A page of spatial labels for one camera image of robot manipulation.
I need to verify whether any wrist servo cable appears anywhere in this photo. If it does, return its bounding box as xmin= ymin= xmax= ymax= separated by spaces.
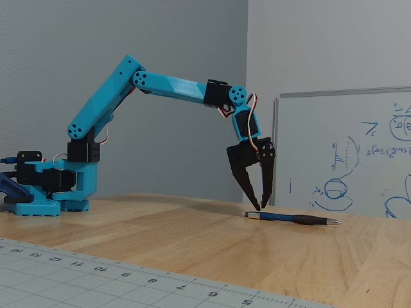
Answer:
xmin=218 ymin=92 xmax=261 ymax=158

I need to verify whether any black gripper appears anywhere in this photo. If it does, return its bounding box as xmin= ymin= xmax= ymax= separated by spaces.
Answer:
xmin=226 ymin=137 xmax=277 ymax=212

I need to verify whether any dark blue table clamp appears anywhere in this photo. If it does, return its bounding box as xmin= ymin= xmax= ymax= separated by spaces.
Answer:
xmin=0 ymin=171 xmax=33 ymax=205

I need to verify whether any shoulder servo cable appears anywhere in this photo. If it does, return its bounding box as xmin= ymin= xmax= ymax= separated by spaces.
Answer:
xmin=95 ymin=124 xmax=112 ymax=146

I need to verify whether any blue pen with black grip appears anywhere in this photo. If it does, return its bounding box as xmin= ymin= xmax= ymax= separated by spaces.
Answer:
xmin=242 ymin=210 xmax=343 ymax=227

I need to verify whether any whiteboard with blue drawings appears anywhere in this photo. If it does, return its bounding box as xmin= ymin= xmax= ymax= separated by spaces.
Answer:
xmin=268 ymin=85 xmax=411 ymax=220

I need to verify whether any grey cutting mat with ruler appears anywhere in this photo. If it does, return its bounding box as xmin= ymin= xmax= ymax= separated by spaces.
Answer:
xmin=0 ymin=237 xmax=342 ymax=308

